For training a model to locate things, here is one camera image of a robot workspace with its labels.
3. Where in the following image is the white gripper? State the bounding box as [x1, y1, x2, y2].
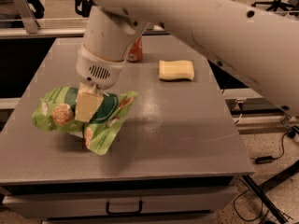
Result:
[75, 45, 125, 122]

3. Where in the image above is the green rice chip bag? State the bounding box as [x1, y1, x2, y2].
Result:
[32, 87, 138, 155]

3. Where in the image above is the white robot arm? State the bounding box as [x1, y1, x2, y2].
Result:
[76, 0, 299, 117]

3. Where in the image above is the orange soda can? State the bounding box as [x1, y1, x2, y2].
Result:
[126, 36, 143, 63]

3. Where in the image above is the yellow sponge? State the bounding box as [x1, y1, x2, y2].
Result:
[159, 60, 194, 80]

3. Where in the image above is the grey table drawer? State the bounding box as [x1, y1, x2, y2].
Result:
[4, 186, 236, 218]

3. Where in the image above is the black power adapter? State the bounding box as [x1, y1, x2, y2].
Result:
[254, 156, 275, 164]

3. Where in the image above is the metal bracket left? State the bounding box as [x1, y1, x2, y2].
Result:
[13, 0, 45, 34]

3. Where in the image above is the grey rail barrier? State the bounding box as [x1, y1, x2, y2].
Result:
[0, 27, 169, 39]

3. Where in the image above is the black drawer handle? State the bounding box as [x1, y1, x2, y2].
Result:
[106, 201, 143, 217]

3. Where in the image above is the black cable on floor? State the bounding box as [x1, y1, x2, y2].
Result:
[233, 189, 264, 223]

